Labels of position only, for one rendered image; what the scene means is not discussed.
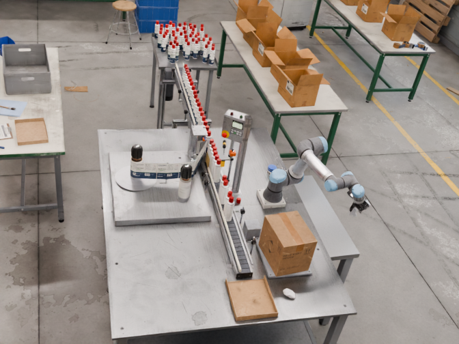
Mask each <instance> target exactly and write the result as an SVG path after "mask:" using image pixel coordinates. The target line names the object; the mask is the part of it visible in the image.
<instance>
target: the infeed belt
mask: <svg viewBox="0 0 459 344"><path fill-rule="evenodd" d="M220 182H221V180H220V179H219V183H214V185H215V188H216V190H217V194H218V195H219V186H220ZM211 186H212V184H211ZM212 189H213V186H212ZM213 193H214V189H213ZM214 196H215V199H216V202H217V198H216V195H215V193H214ZM217 205H218V208H219V204H218V202H217ZM219 212H220V215H221V211H220V209H219ZM221 218H222V221H223V217H222V215H221ZM226 223H227V226H228V229H229V232H230V235H231V238H232V242H233V244H234V248H235V251H236V254H237V257H238V260H239V264H240V267H241V272H239V270H238V266H237V263H236V259H235V256H234V253H233V250H232V246H231V244H230V240H229V237H228V234H227V231H226V228H225V232H226V234H227V238H228V241H229V245H230V248H231V250H232V254H233V257H234V261H235V263H236V267H237V270H238V273H239V274H244V273H251V270H250V267H249V264H248V261H247V258H246V255H245V252H244V249H243V247H242V243H241V241H240V237H239V234H238V231H237V228H236V225H235V222H234V219H233V217H232V220H231V221H230V222H226ZM223 225H224V227H225V224H224V222H223Z"/></svg>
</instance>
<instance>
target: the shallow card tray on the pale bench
mask: <svg viewBox="0 0 459 344"><path fill-rule="evenodd" d="M14 121H15V122H14V123H15V129H16V138H17V143H18V145H33V144H40V143H48V133H47V130H46V124H45V120H44V117H39V118H32V119H15V120H14Z"/></svg>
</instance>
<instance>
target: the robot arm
mask: <svg viewBox="0 0 459 344"><path fill-rule="evenodd" d="M327 149H328V144H327V141H326V139H325V138H324V137H315V138H311V139H305V140H302V141H301V142H300V143H299V144H298V146H297V154H298V156H299V159H298V160H297V162H296V163H295V165H292V166H291V167H290V168H289V169H288V170H285V171H284V170H283V169H275V170H273V171H272V172H271V174H270V177H269V181H268V186H267V187H266V189H265V190H264V192H263V197H264V199H265V200H267V201H268V202H271V203H278V202H280V201H281V200H282V198H283V193H282V190H283V187H284V186H289V185H293V184H298V183H300V182H302V181H303V179H304V177H303V176H304V173H303V172H304V170H305V169H306V168H307V167H308V166H310V167H311V168H312V169H313V170H314V172H315V173H316V174H317V175H318V176H319V177H320V178H321V179H322V181H323V182H324V187H325V188H326V190H327V191H329V192H331V191H336V190H340V189H343V188H348V189H349V191H348V192H347V193H348V195H349V196H350V197H351V198H352V199H353V201H354V202H353V203H352V205H351V207H350V215H351V214H352V215H353V216H357V214H356V210H357V209H358V210H359V211H360V213H361V212H362V211H363V210H366V209H367V207H369V205H370V203H369V202H368V200H367V199H366V198H365V191H364V188H363V187H362V186H361V185H360V184H359V183H358V181H357V180H356V178H355V177H354V175H353V174H352V173H351V172H350V171H347V172H345V173H343V174H342V176H341V177H339V178H336V177H335V176H334V175H333V174H332V173H331V172H330V171H329V170H328V169H327V168H326V167H325V166H324V165H323V164H322V163H321V161H320V160H319V159H318V157H319V155H320V154H322V153H325V152H327ZM355 207H356V208H357V209H356V208H355Z"/></svg>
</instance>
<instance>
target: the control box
mask: <svg viewBox="0 0 459 344"><path fill-rule="evenodd" d="M231 112H233V113H234V116H231V115H230V113H231ZM240 115H242V117H243V118H242V119H239V117H240ZM245 115H246V114H244V113H239V112H237V111H233V110H231V109H229V110H228V111H227V112H226V113H225V114H224V118H223V127H222V132H221V136H222V134H223V133H224V132H225V133H227V137H226V139H230V140H233V141H235V142H238V143H242V137H243V132H244V128H245V119H244V118H245ZM233 120H234V121H238V122H240V123H243V128H242V130H240V129H237V128H234V127H232V121H233ZM231 128H232V129H235V130H238V131H241V132H242V136H238V135H236V134H232V133H230V131H231Z"/></svg>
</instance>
